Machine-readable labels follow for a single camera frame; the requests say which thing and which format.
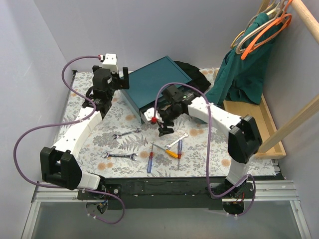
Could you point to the wooden rack frame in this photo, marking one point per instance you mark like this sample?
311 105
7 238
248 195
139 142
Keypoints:
288 113

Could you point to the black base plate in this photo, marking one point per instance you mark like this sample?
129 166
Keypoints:
161 193

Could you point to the black knit cloth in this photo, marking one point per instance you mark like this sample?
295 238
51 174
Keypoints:
198 80

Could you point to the green cloth garment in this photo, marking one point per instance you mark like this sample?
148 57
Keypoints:
241 80

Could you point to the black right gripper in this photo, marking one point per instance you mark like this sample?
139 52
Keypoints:
164 118

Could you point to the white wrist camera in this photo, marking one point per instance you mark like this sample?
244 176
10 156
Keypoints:
153 116
109 61

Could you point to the large silver wrench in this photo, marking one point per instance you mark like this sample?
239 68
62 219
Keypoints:
132 156

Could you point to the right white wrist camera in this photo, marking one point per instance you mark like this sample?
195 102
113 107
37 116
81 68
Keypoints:
153 116

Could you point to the blue red screwdriver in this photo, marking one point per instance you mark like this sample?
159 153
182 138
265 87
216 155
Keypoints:
179 152
150 161

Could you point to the medium silver wrench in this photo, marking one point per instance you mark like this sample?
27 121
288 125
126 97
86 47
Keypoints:
116 136

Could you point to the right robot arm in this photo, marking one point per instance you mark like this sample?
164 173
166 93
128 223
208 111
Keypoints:
242 133

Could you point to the beige clothes hanger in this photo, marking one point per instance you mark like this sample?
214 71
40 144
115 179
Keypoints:
273 9

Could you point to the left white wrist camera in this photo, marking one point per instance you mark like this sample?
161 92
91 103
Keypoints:
109 61

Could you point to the small silver wrench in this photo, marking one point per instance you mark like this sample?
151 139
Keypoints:
185 135

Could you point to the yellow handle screwdriver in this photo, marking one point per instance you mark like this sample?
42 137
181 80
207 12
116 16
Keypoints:
168 152

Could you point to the floral table mat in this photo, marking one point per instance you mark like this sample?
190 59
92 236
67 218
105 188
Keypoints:
203 152

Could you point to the teal drawer cabinet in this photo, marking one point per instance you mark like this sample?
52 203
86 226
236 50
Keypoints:
146 81

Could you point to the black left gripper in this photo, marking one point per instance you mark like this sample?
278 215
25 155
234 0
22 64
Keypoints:
118 79

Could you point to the aluminium rail frame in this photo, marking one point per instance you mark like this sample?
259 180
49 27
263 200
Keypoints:
254 191

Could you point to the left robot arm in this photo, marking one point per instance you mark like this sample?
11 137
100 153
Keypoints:
59 164

